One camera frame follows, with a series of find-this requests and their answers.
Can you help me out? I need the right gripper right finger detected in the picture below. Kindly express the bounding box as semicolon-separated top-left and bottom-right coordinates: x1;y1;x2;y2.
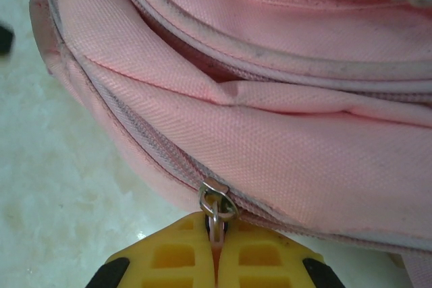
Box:
219;222;347;288

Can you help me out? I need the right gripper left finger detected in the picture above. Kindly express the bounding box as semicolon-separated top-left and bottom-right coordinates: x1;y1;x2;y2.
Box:
89;212;217;288

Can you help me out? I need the pink school backpack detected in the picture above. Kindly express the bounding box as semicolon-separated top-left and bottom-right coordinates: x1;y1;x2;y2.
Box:
28;0;432;288

